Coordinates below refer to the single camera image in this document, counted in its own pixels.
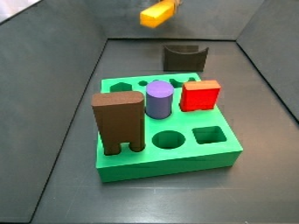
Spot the yellow rectangular block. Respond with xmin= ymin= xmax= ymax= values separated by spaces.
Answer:
xmin=141 ymin=0 xmax=182 ymax=28

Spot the green foam shape board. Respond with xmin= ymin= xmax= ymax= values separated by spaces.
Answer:
xmin=97 ymin=73 xmax=243 ymax=182

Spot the black curved fixture block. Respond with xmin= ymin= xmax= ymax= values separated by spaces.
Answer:
xmin=163 ymin=45 xmax=210 ymax=72

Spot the purple cylinder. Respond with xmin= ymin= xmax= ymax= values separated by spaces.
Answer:
xmin=146 ymin=80 xmax=174 ymax=119

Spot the brown slotted block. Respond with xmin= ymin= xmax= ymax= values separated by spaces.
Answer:
xmin=91 ymin=91 xmax=146 ymax=156

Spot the red block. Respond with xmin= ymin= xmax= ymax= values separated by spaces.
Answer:
xmin=181 ymin=80 xmax=221 ymax=112

